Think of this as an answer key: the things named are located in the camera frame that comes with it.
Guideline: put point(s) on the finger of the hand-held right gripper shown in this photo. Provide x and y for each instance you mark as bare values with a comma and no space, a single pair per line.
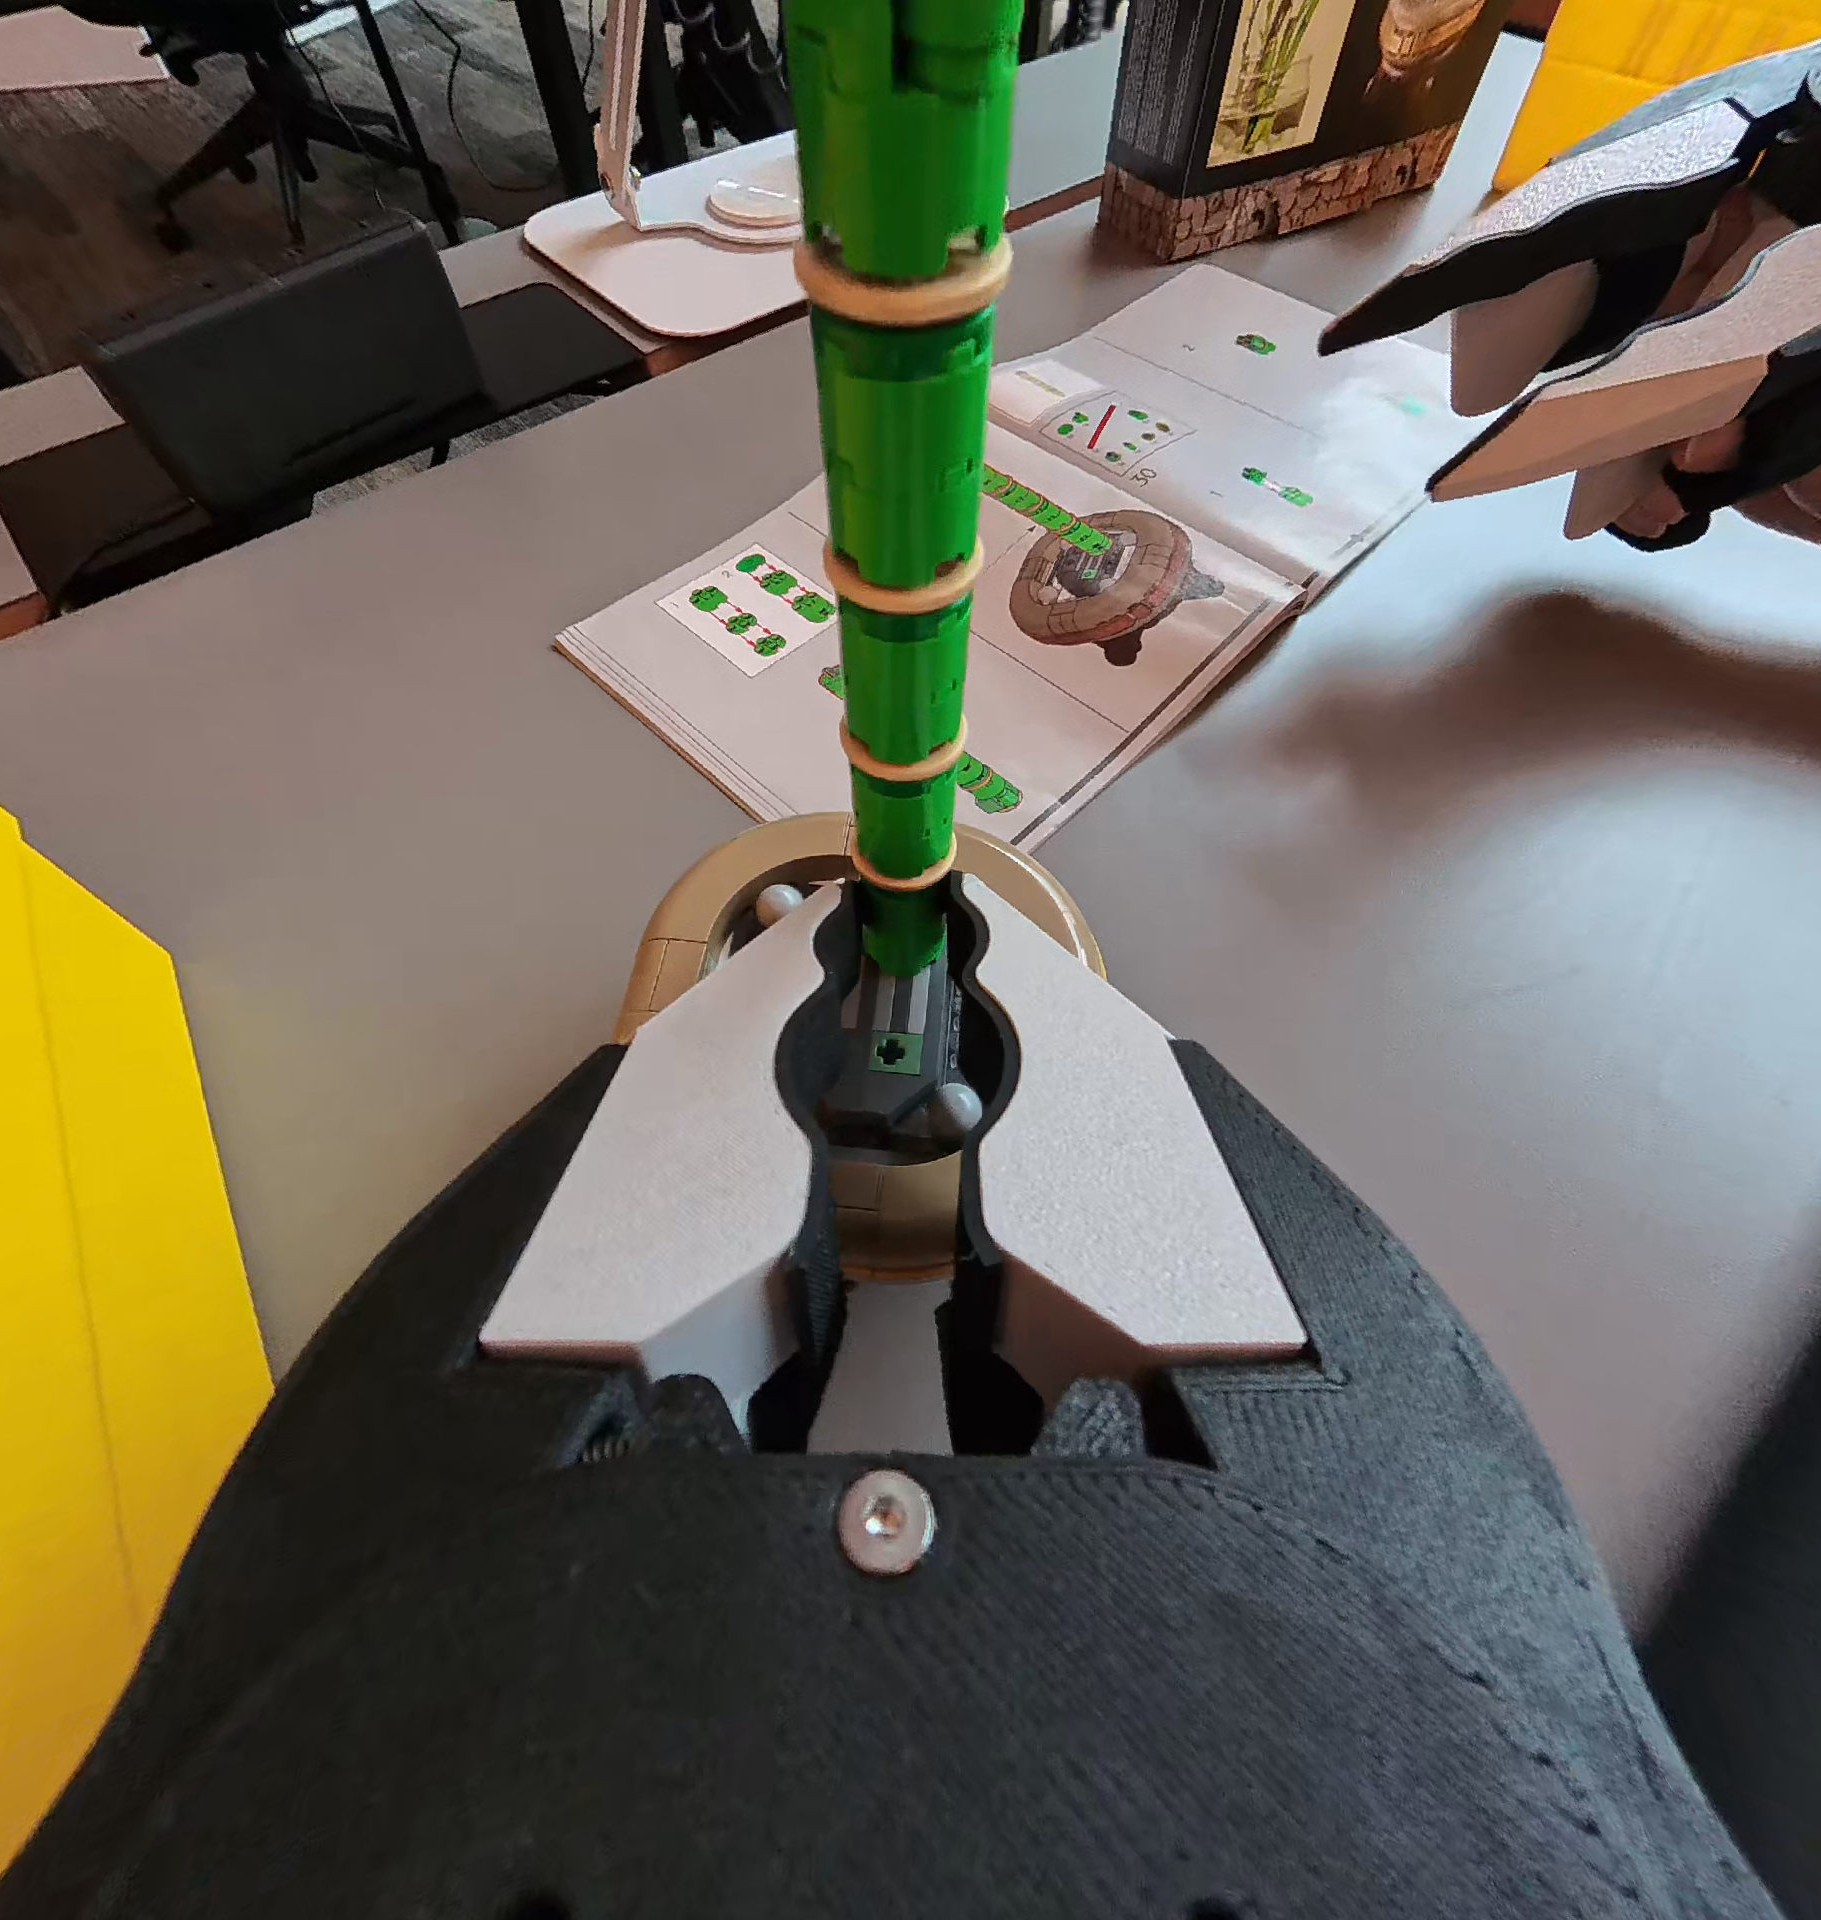
1616,196
1675,351

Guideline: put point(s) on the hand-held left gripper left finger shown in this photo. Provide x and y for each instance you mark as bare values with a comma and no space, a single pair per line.
656,1201

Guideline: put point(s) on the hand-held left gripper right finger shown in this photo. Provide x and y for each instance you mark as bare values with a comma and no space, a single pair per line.
1136,1201

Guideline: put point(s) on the tan brick pot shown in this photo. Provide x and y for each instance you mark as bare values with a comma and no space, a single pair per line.
678,936

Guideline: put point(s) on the green brick bamboo stalk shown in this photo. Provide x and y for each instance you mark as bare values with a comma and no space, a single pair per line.
903,451

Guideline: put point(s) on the grey wood-edged desk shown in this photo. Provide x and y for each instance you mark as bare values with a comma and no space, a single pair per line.
39,46

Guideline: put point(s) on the yellow plastic bin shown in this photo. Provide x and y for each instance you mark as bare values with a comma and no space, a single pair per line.
1616,76
71,1276

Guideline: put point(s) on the black product box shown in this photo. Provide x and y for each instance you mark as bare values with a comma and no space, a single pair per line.
1151,91

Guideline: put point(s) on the building instruction booklet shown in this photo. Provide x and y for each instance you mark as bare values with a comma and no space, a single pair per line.
1180,660

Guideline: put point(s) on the white lamp base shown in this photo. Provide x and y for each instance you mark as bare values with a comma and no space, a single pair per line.
1052,150

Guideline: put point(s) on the black device with green light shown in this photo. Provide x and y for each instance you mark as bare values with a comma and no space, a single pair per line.
85,526

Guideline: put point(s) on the black box device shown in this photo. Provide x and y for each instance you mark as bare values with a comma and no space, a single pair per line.
295,376

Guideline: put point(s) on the black office chair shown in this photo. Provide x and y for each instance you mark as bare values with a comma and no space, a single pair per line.
273,106

